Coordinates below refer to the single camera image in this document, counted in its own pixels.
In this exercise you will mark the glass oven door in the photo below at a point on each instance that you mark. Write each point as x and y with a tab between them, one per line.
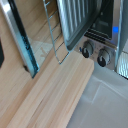
20	36

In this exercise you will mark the dark ribbed oven tray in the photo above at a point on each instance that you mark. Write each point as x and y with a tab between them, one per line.
78	20

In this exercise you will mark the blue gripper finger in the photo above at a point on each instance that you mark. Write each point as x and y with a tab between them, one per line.
1	53

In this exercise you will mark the silver toaster oven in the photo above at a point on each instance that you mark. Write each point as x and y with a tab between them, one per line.
118	43

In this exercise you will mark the black oven knob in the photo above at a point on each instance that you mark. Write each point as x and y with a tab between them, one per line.
104	57
87	50

